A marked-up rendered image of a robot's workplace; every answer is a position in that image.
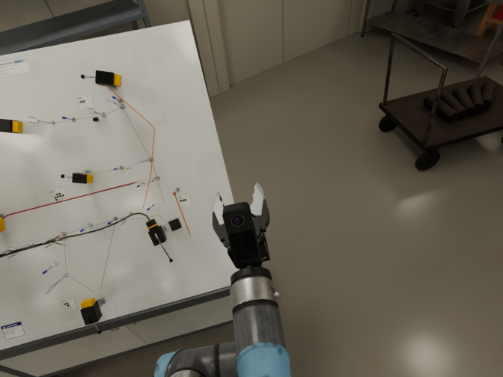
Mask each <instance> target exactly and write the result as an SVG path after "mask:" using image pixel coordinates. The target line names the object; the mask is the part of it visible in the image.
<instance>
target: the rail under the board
mask: <svg viewBox="0 0 503 377"><path fill-rule="evenodd" d="M230 288H231V286H227V287H223V288H221V289H216V290H213V291H210V292H206V293H202V294H199V295H194V296H192V297H188V298H184V299H180V300H178V301H173V302H170V303H167V304H163V305H160V306H156V307H152V308H149V309H146V310H141V311H138V312H135V313H131V314H127V315H125V316H120V317H117V318H114V319H109V320H106V321H103V322H98V323H95V324H96V326H97V327H98V328H99V330H101V331H102V332H103V331H107V330H110V329H113V328H118V327H121V326H124V325H128V324H131V323H134V322H139V321H142V320H145V319H149V318H153V317H155V316H160V315H163V314H166V313H170V312H174V311H176V310H181V309H184V308H187V307H191V306H195V305H197V304H202V303H205V302H208V301H213V300H216V299H219V298H224V297H226V296H229V295H231V294H230ZM97 332H98V330H97V329H96V327H95V326H94V324H93V325H88V326H85V327H82V328H77V329H74V330H71V331H66V332H64V333H60V334H56V335H52V336H50V337H45V338H42V339H39V340H34V341H31V342H28V343H23V344H21V345H18V346H13V347H10V348H7V349H2V350H0V361H2V360H4V359H8V358H12V357H15V356H18V355H23V354H25V353H29V352H33V351H37V350H39V349H44V348H47V347H50V346H54V345H58V344H60V343H65V342H68V341H71V340H75V339H79V338H81V337H86V336H89V335H92V334H97Z"/></svg>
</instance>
